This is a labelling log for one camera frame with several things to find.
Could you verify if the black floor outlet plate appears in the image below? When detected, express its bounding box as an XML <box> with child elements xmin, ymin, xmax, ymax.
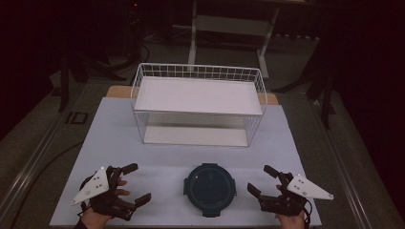
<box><xmin>65</xmin><ymin>111</ymin><xmax>90</xmax><ymax>126</ymax></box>

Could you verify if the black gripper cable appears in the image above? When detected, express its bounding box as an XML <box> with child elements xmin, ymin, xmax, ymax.
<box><xmin>301</xmin><ymin>205</ymin><xmax>315</xmax><ymax>229</ymax></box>
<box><xmin>76</xmin><ymin>201</ymin><xmax>91</xmax><ymax>221</ymax></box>

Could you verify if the pale table cover sheet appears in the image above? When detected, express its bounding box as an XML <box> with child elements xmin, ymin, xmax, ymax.
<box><xmin>49</xmin><ymin>95</ymin><xmax>323</xmax><ymax>227</ymax></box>

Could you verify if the white wire two-tier shelf rack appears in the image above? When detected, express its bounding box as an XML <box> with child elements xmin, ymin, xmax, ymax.
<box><xmin>130</xmin><ymin>62</ymin><xmax>268</xmax><ymax>148</ymax></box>

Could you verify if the dark blue round lid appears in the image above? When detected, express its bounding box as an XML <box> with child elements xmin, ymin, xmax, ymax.
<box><xmin>182</xmin><ymin>162</ymin><xmax>238</xmax><ymax>219</ymax></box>

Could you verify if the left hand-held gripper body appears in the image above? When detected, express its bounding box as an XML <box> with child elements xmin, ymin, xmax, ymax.
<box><xmin>70</xmin><ymin>165</ymin><xmax>137</xmax><ymax>221</ymax></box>

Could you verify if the metal floor rail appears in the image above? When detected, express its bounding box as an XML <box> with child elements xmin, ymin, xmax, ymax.
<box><xmin>0</xmin><ymin>103</ymin><xmax>75</xmax><ymax>225</ymax></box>
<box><xmin>310</xmin><ymin>99</ymin><xmax>369</xmax><ymax>229</ymax></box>

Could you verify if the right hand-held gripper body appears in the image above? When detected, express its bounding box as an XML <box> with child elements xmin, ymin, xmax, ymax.
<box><xmin>258</xmin><ymin>171</ymin><xmax>335</xmax><ymax>218</ymax></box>

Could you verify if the white metal desk frame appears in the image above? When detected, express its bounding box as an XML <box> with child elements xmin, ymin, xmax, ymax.
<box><xmin>186</xmin><ymin>0</ymin><xmax>282</xmax><ymax>80</ymax></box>

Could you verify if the person's right hand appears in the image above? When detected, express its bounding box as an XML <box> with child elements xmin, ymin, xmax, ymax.
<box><xmin>274</xmin><ymin>183</ymin><xmax>308</xmax><ymax>229</ymax></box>

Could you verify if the black floor cable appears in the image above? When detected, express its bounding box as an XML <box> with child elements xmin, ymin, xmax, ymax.
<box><xmin>9</xmin><ymin>140</ymin><xmax>86</xmax><ymax>225</ymax></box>

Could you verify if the person's left hand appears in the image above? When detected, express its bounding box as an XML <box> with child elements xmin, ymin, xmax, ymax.
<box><xmin>79</xmin><ymin>178</ymin><xmax>132</xmax><ymax>229</ymax></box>

